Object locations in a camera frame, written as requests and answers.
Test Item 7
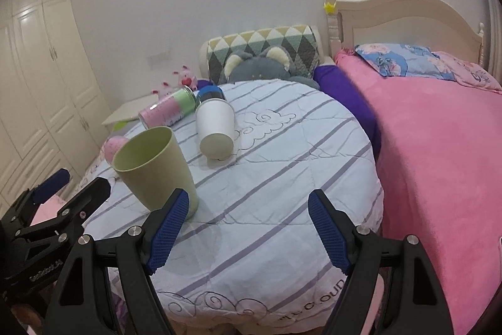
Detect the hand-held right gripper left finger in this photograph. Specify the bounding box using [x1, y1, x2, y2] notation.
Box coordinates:
[46, 188, 200, 335]

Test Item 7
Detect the blue floral pillow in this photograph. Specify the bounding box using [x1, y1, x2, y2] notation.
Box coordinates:
[355, 43, 457, 80]

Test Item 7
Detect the cream wardrobe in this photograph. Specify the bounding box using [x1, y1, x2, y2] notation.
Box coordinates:
[0, 0, 112, 210]

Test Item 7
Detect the pink printed pillow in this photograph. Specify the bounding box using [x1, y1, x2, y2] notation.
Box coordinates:
[431, 51, 502, 91]

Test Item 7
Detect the cream wooden headboard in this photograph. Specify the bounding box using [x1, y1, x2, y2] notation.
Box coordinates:
[322, 0, 487, 69]

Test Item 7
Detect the blue cup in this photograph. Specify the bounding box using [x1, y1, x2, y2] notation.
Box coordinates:
[195, 85, 225, 104]

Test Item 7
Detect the purple bed sheet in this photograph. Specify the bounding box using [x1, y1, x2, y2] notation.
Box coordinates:
[314, 64, 383, 163]

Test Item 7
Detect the light green cup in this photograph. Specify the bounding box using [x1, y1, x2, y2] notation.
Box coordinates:
[112, 126, 200, 220]

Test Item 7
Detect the white cup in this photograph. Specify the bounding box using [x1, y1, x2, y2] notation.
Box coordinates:
[195, 98, 236, 160]

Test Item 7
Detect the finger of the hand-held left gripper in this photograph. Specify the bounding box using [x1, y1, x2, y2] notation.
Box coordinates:
[10, 176, 111, 261]
[0, 168, 71, 231]

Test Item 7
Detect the triangle patterned cushion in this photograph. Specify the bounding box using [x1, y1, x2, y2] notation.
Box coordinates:
[207, 25, 320, 84]

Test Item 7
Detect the pink plush pig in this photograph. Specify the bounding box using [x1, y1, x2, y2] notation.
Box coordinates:
[174, 65, 199, 91]

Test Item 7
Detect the grey plush toy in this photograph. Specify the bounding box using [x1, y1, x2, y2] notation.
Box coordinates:
[218, 46, 320, 89]

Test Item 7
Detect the pink blanket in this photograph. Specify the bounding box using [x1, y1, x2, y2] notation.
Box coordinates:
[333, 48, 502, 335]

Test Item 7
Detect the pink and green cup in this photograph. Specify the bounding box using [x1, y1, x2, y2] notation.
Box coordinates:
[138, 87, 197, 129]

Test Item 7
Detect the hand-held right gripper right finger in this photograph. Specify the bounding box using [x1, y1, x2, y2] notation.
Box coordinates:
[307, 189, 471, 335]

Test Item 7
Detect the pink round cup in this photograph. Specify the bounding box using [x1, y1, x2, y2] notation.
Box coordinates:
[103, 136, 128, 167]

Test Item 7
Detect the white striped quilt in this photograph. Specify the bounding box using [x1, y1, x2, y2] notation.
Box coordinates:
[78, 79, 385, 335]

